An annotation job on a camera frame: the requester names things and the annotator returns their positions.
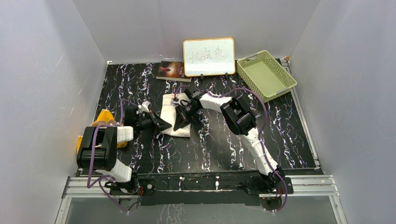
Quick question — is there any dark paperback book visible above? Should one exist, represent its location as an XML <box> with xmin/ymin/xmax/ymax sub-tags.
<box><xmin>156</xmin><ymin>61</ymin><xmax>191</xmax><ymax>83</ymax></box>

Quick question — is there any green plastic basket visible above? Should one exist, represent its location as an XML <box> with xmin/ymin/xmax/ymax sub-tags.
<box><xmin>236</xmin><ymin>50</ymin><xmax>297</xmax><ymax>103</ymax></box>

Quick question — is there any black base frame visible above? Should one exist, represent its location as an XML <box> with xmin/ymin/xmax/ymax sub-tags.
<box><xmin>137</xmin><ymin>170</ymin><xmax>287</xmax><ymax>206</ymax></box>

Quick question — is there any white towel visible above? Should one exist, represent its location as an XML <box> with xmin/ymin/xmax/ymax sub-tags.
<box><xmin>160</xmin><ymin>94</ymin><xmax>191</xmax><ymax>138</ymax></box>

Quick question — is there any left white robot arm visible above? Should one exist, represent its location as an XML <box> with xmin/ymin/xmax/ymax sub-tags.
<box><xmin>77</xmin><ymin>101</ymin><xmax>172</xmax><ymax>194</ymax></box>

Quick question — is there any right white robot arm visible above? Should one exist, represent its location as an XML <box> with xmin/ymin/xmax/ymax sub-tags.
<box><xmin>173</xmin><ymin>87</ymin><xmax>287</xmax><ymax>193</ymax></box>

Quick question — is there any small whiteboard orange frame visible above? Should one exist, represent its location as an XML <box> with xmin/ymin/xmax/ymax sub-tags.
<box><xmin>183</xmin><ymin>37</ymin><xmax>236</xmax><ymax>77</ymax></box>

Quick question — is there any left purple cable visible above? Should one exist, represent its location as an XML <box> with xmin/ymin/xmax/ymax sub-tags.
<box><xmin>86</xmin><ymin>98</ymin><xmax>143</xmax><ymax>216</ymax></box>

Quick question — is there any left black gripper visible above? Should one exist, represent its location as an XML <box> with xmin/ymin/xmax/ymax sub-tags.
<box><xmin>136</xmin><ymin>110</ymin><xmax>172</xmax><ymax>134</ymax></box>

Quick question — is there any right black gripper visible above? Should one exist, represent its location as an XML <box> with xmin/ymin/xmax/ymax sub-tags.
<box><xmin>175</xmin><ymin>103</ymin><xmax>201</xmax><ymax>132</ymax></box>

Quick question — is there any yellow bear towel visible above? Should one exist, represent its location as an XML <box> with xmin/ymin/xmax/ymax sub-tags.
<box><xmin>77</xmin><ymin>109</ymin><xmax>134</xmax><ymax>153</ymax></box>

